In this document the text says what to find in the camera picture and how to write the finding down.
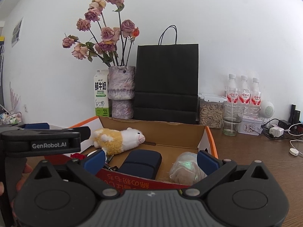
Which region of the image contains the red fabric rose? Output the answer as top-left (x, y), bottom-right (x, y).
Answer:
top-left (70, 153), bottom-right (87, 160)

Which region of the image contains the black braided usb cable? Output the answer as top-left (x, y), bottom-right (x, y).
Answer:
top-left (101, 154), bottom-right (119, 172)

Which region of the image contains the translucent plastic bag ball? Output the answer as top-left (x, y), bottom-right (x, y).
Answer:
top-left (169, 152), bottom-right (207, 186)

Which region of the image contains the white yellow plush hamster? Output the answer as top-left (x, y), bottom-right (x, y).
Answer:
top-left (90, 128), bottom-right (145, 156)

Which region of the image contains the navy blue zip pouch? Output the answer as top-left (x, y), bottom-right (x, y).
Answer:
top-left (118, 149), bottom-right (162, 180)

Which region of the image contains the person left hand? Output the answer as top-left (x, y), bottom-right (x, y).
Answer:
top-left (0, 163), bottom-right (33, 219)

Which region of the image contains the red pumpkin cardboard box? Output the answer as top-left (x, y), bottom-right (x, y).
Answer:
top-left (45, 115), bottom-right (219, 191)

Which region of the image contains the white printed tin box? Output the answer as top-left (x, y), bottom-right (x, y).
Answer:
top-left (238, 115), bottom-right (263, 136)

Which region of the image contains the clear drinking glass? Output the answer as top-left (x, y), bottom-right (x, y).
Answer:
top-left (222, 103), bottom-right (244, 136)

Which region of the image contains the clear jar of seeds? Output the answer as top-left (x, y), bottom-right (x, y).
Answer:
top-left (198, 94), bottom-right (227, 129)

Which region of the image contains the black power strip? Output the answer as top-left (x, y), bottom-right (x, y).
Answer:
top-left (261, 118), bottom-right (302, 140)

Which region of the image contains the white green milk carton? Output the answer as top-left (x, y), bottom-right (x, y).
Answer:
top-left (94, 70), bottom-right (111, 117)

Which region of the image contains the white charger plug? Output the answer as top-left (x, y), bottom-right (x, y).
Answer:
top-left (269, 127), bottom-right (284, 137)

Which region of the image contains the left water bottle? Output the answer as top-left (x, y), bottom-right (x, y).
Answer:
top-left (226, 74), bottom-right (239, 103)

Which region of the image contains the water bottle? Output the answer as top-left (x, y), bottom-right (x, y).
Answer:
top-left (249, 78), bottom-right (261, 117)
top-left (238, 75), bottom-right (251, 115)
top-left (226, 74), bottom-right (239, 103)

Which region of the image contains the right water bottle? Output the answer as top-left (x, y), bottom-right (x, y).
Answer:
top-left (249, 78), bottom-right (261, 117)

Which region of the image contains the middle water bottle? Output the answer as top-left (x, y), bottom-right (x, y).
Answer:
top-left (238, 75), bottom-right (251, 115)

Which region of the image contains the white round speaker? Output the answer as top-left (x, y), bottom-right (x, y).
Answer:
top-left (259, 100), bottom-right (274, 122)

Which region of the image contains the black paper shopping bag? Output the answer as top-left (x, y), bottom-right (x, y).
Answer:
top-left (134, 35), bottom-right (199, 124)

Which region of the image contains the purple textured vase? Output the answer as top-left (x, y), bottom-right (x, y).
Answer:
top-left (108, 66), bottom-right (136, 119)

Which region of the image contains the black upright device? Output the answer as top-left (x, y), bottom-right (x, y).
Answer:
top-left (288, 104), bottom-right (300, 124)

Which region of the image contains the dried pink rose bouquet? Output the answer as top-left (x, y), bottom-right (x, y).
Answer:
top-left (62, 0), bottom-right (140, 67)

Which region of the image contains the metal wire shelf rack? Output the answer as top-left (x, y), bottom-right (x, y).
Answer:
top-left (1, 112), bottom-right (22, 125)

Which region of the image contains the wall poster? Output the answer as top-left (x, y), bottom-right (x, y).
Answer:
top-left (11, 17), bottom-right (23, 47)

